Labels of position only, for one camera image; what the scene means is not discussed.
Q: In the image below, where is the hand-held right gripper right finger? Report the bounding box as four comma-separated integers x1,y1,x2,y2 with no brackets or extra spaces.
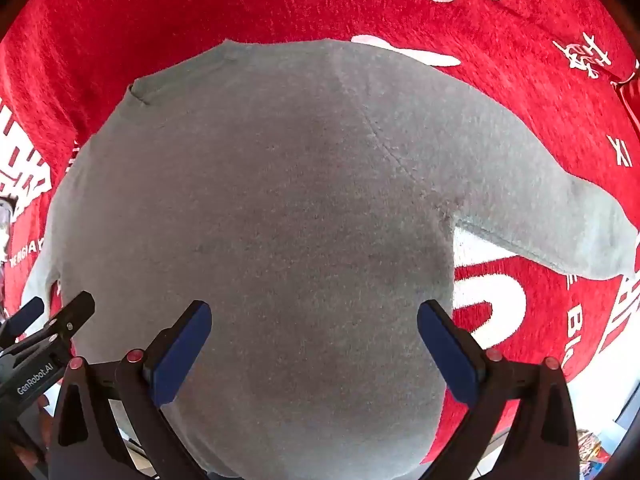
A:
417,299,593,480

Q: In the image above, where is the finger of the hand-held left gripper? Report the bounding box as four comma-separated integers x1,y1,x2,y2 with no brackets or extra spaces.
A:
12,291,96,357
0,296,46,345

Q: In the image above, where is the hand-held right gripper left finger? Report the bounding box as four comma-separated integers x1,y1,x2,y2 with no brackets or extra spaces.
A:
47,300,213,480

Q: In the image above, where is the grey towel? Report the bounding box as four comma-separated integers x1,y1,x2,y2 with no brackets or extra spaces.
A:
20,39,640,478

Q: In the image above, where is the white bed sheet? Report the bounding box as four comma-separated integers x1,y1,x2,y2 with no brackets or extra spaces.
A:
567,345,640,441

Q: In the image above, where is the colourful packet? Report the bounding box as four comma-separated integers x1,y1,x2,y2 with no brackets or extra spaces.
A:
575,427,616,466

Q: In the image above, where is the red printed blanket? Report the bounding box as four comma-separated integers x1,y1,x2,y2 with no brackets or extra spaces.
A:
0,0,640,466

